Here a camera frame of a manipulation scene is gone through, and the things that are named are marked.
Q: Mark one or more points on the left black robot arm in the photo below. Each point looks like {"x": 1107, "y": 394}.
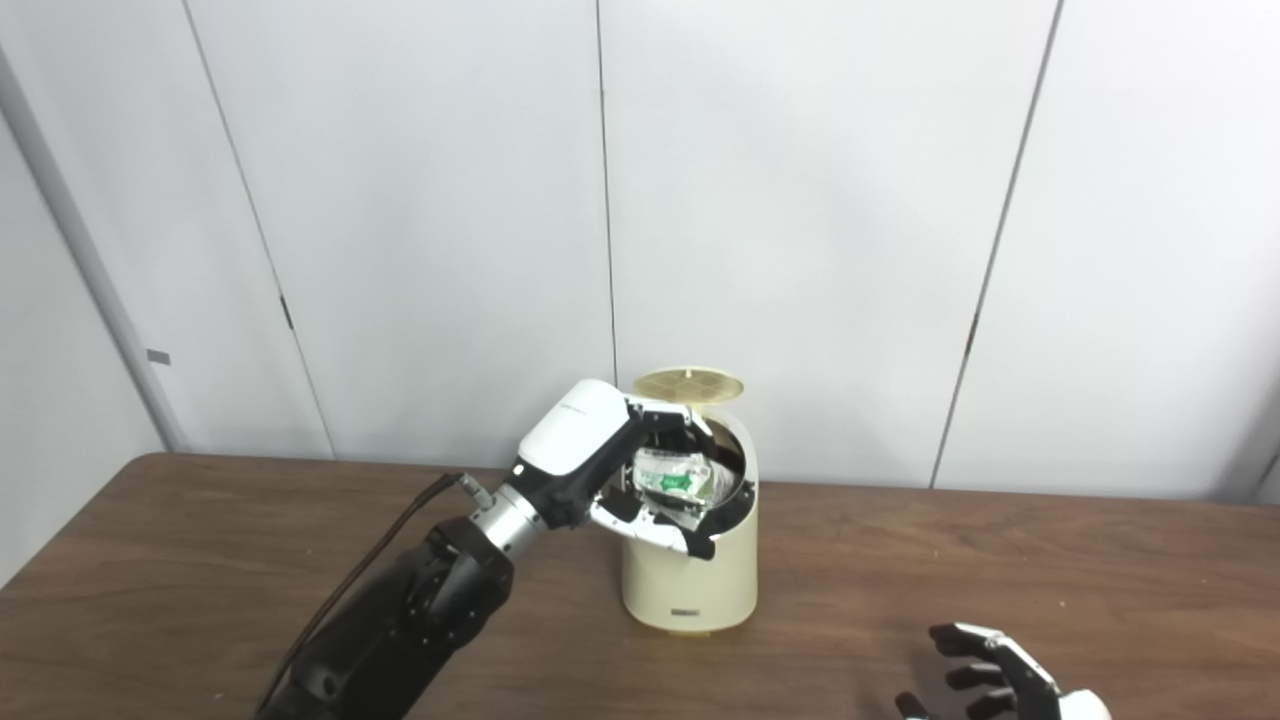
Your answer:
{"x": 420, "y": 610}

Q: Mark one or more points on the round cream bin lid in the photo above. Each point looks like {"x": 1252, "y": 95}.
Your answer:
{"x": 690, "y": 384}

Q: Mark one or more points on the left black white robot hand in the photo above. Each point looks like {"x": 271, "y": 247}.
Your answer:
{"x": 575, "y": 430}

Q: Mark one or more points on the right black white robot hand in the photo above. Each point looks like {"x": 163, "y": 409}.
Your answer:
{"x": 1020, "y": 690}

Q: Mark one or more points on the green white milk carton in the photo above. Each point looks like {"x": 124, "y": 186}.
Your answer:
{"x": 675, "y": 478}

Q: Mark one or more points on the cream-colored bin body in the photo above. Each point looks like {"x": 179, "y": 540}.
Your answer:
{"x": 690, "y": 590}

